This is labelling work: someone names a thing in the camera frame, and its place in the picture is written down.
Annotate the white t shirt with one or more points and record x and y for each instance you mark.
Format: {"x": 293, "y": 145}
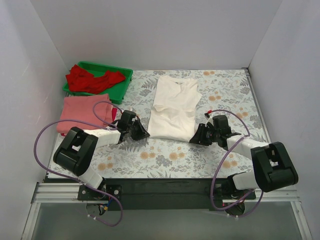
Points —
{"x": 173, "y": 112}

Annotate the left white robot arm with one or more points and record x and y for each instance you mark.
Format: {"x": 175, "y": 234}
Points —
{"x": 76, "y": 151}

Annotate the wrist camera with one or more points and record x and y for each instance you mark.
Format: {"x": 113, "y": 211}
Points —
{"x": 134, "y": 119}
{"x": 209, "y": 119}

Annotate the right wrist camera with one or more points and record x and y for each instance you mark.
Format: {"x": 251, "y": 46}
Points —
{"x": 209, "y": 119}

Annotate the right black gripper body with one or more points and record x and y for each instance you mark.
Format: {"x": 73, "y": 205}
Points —
{"x": 204, "y": 133}

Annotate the green plastic bin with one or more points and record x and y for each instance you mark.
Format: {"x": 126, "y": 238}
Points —
{"x": 115, "y": 93}

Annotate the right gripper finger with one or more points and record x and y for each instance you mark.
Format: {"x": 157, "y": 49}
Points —
{"x": 206, "y": 139}
{"x": 200, "y": 130}

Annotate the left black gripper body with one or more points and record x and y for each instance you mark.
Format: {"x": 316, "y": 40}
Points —
{"x": 136, "y": 130}

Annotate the red t shirt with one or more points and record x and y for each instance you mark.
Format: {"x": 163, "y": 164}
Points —
{"x": 80, "y": 80}

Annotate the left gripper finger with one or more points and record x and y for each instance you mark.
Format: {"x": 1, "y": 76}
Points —
{"x": 139, "y": 135}
{"x": 139, "y": 126}

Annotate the folded pink t shirt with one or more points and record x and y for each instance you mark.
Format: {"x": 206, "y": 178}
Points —
{"x": 83, "y": 102}

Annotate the floral table mat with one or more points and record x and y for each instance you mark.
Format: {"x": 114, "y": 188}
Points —
{"x": 227, "y": 92}

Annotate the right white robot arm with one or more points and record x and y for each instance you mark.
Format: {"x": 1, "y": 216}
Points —
{"x": 273, "y": 168}

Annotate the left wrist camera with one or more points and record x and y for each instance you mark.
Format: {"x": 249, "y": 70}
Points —
{"x": 134, "y": 119}

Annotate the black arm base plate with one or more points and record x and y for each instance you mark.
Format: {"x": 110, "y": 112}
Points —
{"x": 170, "y": 193}

